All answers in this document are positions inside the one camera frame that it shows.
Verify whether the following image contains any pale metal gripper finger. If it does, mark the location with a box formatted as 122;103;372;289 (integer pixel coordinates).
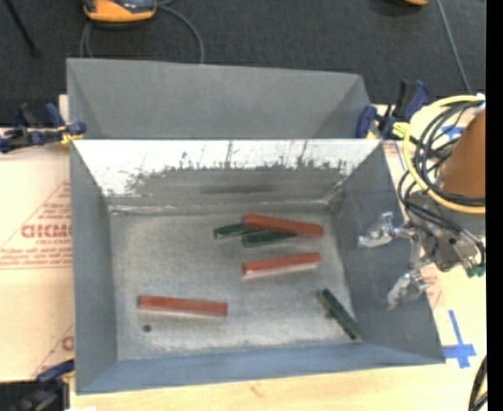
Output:
357;211;407;248
386;270;430;311

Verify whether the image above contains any dark green flat block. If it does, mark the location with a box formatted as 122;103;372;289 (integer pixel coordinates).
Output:
316;288;362;343
241;229;300;249
213;222;257;241

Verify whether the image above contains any red-brown flat block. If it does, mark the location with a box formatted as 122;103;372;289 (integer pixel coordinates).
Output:
242;212;325;240
240;251;322;282
136;294;230;322

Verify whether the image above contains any grey metal bin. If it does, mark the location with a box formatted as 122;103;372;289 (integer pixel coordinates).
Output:
65;57;446;396

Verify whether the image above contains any brown cardboard board red print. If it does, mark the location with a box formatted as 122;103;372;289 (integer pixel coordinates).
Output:
0;93;77;385

